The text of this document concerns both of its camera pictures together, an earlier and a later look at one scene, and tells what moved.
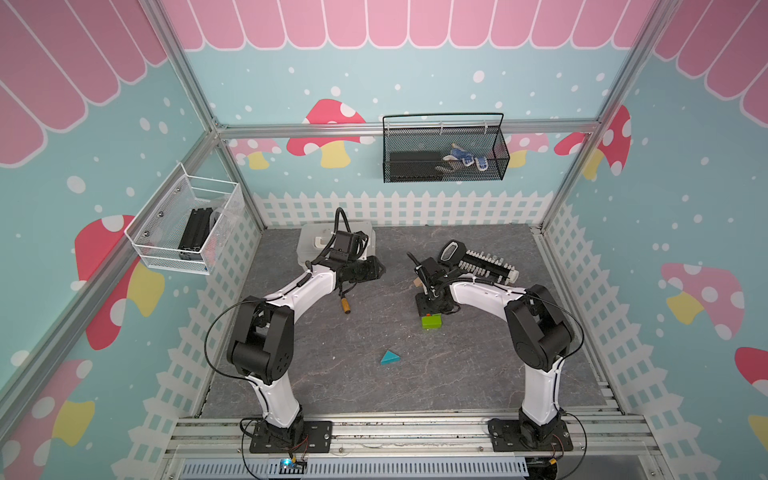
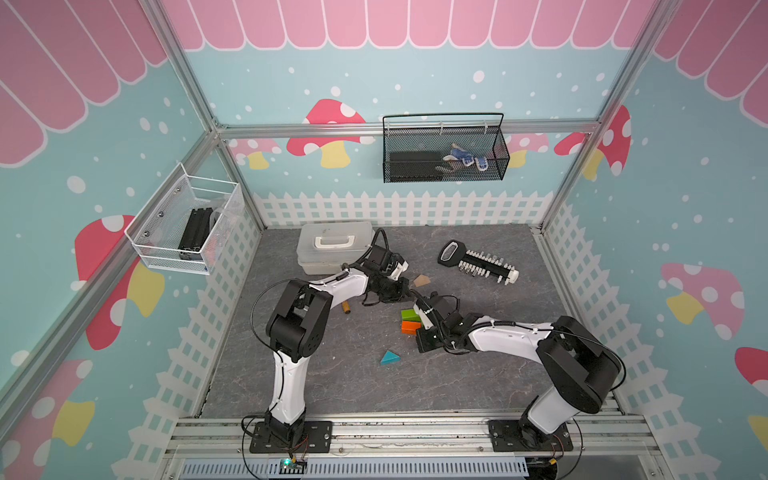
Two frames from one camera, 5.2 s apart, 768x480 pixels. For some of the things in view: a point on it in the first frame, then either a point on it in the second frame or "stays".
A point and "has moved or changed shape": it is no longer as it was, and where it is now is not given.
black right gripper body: [426, 305] to [430, 339]
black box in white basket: [195, 233] stays
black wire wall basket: [444, 154] stays
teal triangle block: [390, 357] stays
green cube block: [432, 322] has moved or changed shape
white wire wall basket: [187, 223] stays
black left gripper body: [363, 270] to [390, 290]
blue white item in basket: [460, 154] stays
